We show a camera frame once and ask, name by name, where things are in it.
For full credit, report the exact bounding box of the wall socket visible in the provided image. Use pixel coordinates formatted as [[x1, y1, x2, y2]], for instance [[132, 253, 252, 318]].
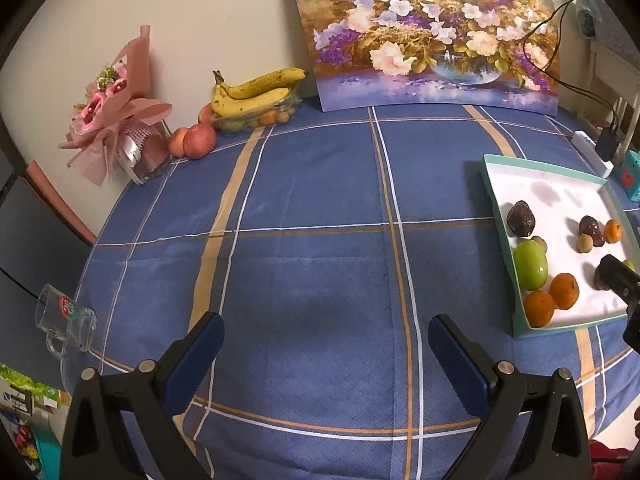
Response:
[[575, 0, 598, 38]]

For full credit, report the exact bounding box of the white power strip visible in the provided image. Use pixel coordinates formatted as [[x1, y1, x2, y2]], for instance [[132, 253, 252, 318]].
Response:
[[572, 131, 615, 178]]

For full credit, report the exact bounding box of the floral painting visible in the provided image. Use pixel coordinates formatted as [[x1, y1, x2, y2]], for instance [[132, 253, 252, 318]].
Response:
[[284, 0, 560, 117]]

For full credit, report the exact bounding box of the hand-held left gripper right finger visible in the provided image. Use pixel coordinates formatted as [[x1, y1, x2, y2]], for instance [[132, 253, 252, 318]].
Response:
[[428, 314, 593, 480]]

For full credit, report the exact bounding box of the teal device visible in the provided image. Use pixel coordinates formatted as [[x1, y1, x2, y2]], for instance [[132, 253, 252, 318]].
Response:
[[617, 150, 640, 203]]

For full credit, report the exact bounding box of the orange with stem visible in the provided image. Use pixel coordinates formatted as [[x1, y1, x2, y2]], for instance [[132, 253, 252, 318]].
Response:
[[523, 290, 557, 329]]

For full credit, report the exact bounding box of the pile of small mixed fruits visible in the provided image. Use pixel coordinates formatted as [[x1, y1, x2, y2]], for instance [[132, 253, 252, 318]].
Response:
[[220, 107, 301, 132]]

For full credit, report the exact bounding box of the teal box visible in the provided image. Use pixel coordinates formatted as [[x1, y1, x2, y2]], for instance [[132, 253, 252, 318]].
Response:
[[10, 407, 63, 478]]

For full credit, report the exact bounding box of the blue plaid tablecloth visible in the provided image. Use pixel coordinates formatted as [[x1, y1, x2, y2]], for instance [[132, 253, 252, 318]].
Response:
[[62, 97, 636, 480]]

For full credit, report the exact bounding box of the orange peach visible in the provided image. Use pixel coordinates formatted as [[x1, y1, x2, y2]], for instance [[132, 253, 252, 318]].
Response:
[[167, 127, 190, 157]]

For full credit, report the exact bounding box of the teal and white tray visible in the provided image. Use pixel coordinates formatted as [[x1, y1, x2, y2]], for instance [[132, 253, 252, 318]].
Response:
[[481, 154, 640, 339]]

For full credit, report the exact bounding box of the red cloth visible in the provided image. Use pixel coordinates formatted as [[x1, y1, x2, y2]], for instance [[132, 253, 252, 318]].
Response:
[[590, 437, 640, 480]]

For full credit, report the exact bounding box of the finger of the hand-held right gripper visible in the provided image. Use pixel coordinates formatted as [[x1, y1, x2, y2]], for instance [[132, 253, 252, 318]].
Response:
[[595, 254, 640, 356]]

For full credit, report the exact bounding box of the clear plastic container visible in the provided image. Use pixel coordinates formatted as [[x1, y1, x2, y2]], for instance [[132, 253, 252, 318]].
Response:
[[210, 91, 303, 133]]

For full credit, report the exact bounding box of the orange tangerine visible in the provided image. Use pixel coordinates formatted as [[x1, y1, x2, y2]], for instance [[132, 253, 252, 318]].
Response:
[[549, 272, 581, 311]]

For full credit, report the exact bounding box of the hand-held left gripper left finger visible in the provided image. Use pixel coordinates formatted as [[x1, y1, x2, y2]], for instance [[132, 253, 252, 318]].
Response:
[[59, 311, 226, 480]]

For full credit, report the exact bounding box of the pink flower bouquet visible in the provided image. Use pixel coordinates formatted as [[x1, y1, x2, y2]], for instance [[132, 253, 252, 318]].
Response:
[[57, 24, 173, 187]]

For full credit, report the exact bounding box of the clear glass mug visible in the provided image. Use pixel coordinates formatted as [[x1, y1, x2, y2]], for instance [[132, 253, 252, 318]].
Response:
[[34, 284, 97, 359]]

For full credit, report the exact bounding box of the black power adapter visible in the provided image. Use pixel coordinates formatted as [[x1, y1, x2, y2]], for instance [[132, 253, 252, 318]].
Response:
[[595, 127, 621, 163]]

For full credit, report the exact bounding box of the thin black cable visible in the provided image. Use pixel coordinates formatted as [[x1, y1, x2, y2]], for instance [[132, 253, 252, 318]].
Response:
[[0, 265, 38, 301]]

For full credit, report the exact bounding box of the white furniture frame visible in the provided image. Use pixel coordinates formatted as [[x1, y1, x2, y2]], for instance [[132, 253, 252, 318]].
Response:
[[590, 35, 640, 161]]

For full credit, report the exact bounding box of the yellow banana bunch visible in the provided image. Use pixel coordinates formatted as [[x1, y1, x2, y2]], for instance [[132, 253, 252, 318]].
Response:
[[210, 66, 308, 118]]

